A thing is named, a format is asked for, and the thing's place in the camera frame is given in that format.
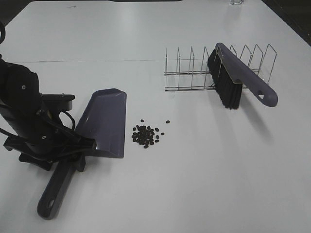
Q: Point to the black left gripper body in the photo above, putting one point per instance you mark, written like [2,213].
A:
[42,139]

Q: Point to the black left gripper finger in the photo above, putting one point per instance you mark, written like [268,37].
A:
[79,162]
[84,144]

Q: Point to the purple plastic dustpan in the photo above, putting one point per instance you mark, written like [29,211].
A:
[103,120]

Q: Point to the pile of coffee beans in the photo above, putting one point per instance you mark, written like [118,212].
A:
[146,135]

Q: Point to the purple brush black bristles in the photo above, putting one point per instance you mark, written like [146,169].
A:
[230,74]

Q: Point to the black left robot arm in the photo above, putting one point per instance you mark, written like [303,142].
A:
[19,91]

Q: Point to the clear glass at table edge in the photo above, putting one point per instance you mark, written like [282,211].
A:
[236,2]

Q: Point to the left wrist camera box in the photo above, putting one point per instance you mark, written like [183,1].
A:
[59,102]

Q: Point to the chrome wire rack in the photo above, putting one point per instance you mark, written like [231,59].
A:
[193,72]

